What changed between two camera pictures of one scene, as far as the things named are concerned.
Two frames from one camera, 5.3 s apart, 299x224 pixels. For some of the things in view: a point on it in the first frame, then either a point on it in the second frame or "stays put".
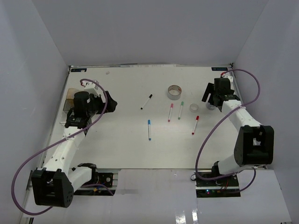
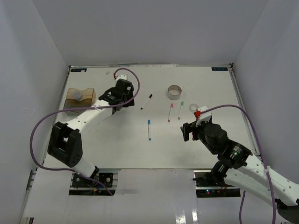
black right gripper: x=210 y=89 -> x=187 y=129
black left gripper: x=111 y=103 -> x=131 y=102
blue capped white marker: x=149 y=129 stays put
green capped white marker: x=181 y=104 stays put
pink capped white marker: x=171 y=107 stays put
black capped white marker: x=150 y=97 stays put
